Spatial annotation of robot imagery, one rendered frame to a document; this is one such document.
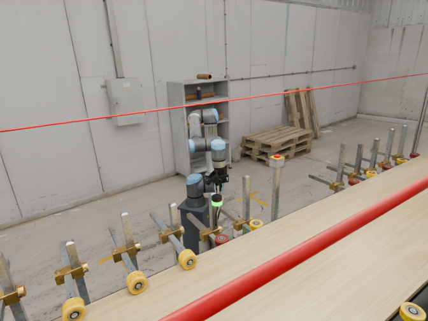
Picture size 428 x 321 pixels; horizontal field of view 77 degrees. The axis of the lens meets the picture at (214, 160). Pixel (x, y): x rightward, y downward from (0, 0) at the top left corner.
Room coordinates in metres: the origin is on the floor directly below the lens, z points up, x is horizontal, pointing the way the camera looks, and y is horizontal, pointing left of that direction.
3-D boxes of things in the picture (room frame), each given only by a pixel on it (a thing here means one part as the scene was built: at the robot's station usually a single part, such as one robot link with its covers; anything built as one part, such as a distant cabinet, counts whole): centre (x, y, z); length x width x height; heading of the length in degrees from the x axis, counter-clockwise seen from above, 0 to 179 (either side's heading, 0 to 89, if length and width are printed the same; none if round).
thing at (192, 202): (2.19, 0.19, 0.65); 0.19 x 0.19 x 0.10
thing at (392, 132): (2.43, -1.69, 0.93); 0.04 x 0.04 x 0.48; 31
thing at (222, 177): (1.62, -0.04, 1.12); 0.09 x 0.08 x 0.12; 124
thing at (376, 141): (2.30, -1.47, 0.88); 0.04 x 0.04 x 0.48; 31
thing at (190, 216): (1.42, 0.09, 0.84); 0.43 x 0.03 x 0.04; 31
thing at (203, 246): (1.43, 0.01, 0.75); 0.26 x 0.01 x 0.10; 121
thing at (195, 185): (2.19, 0.18, 0.79); 0.17 x 0.15 x 0.18; 94
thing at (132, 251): (1.12, 0.46, 0.95); 0.14 x 0.06 x 0.05; 121
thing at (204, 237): (1.38, 0.04, 0.85); 0.14 x 0.06 x 0.05; 121
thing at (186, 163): (4.35, 0.18, 0.78); 0.90 x 0.45 x 1.55; 127
